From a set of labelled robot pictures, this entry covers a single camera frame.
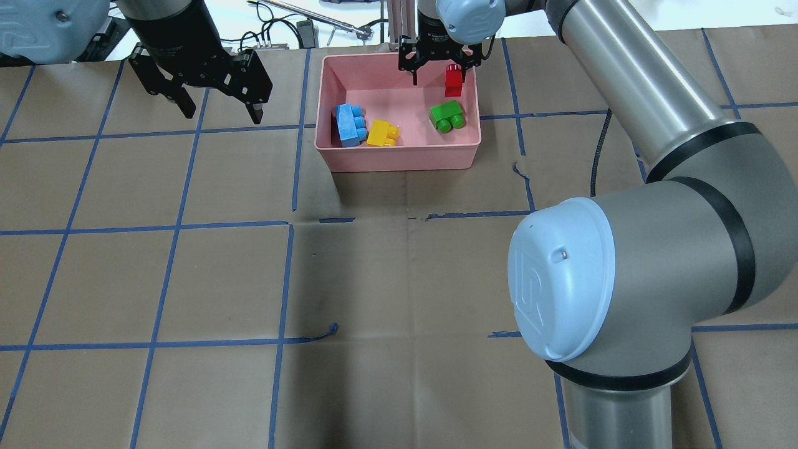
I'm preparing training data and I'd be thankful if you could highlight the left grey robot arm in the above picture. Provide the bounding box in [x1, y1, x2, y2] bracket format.
[1, 1, 273, 124]

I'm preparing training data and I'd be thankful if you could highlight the red single-stud block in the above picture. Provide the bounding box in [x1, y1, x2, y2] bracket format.
[445, 64, 464, 99]

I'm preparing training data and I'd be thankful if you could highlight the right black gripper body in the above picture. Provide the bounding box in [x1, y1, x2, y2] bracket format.
[403, 18, 464, 63]

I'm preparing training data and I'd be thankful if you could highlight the blue three-stud block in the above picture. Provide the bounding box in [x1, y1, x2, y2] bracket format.
[334, 103, 368, 148]

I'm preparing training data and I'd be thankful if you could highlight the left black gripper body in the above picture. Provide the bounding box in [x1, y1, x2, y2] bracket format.
[128, 12, 225, 88]

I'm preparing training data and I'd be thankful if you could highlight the yellow two-stud block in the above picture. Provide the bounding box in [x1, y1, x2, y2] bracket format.
[367, 119, 400, 146]

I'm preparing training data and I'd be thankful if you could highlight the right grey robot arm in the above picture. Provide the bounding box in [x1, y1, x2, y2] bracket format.
[400, 1, 796, 448]

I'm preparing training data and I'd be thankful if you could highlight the green two-stud block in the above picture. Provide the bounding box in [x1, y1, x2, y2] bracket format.
[428, 100, 466, 134]

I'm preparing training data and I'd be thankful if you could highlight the black power adapter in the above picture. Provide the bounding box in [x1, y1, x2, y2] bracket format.
[296, 18, 317, 49]

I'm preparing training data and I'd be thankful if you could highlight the black braided cable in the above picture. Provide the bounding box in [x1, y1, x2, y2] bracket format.
[590, 109, 615, 197]

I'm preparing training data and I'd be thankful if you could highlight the pink plastic box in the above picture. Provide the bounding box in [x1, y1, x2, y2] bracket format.
[315, 53, 482, 173]

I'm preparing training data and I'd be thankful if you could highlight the metal rod tool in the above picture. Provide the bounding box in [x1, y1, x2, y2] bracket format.
[247, 1, 373, 41]

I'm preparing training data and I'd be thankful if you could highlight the aluminium frame post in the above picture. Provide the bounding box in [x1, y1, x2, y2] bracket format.
[387, 0, 417, 51]

